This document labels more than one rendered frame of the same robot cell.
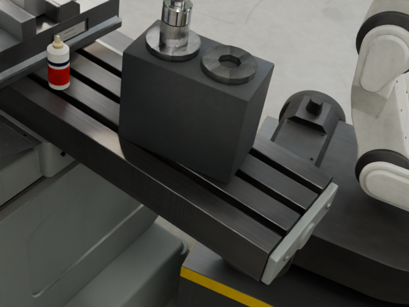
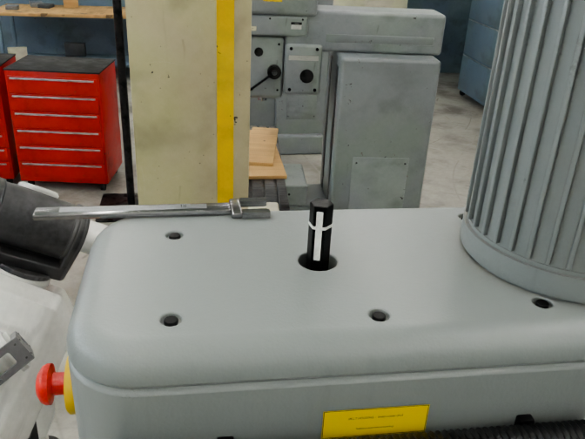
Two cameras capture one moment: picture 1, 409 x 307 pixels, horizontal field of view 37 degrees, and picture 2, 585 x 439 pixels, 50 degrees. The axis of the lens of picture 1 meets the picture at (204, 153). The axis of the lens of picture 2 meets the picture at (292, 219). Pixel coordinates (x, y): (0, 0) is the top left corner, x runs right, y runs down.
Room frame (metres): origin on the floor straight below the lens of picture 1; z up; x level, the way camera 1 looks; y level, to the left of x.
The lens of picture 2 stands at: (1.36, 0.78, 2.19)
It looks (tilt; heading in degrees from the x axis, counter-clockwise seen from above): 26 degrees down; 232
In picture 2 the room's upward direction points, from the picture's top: 3 degrees clockwise
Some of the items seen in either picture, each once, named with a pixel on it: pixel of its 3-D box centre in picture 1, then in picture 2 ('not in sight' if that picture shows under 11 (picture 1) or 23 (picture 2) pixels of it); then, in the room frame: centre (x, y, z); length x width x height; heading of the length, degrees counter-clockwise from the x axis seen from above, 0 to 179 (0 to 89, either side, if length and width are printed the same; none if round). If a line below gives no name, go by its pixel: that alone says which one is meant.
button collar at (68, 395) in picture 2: not in sight; (80, 381); (1.22, 0.28, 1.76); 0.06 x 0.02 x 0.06; 62
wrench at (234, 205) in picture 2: not in sight; (154, 210); (1.10, 0.22, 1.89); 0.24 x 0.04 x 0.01; 153
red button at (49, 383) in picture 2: not in sight; (55, 383); (1.24, 0.27, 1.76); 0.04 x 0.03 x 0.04; 62
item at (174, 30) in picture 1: (175, 24); not in sight; (0.84, 0.08, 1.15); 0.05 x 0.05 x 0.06
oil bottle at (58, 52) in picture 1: (58, 60); not in sight; (0.92, 0.30, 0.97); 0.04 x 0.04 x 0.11
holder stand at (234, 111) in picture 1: (193, 98); not in sight; (0.83, 0.04, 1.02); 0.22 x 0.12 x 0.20; 73
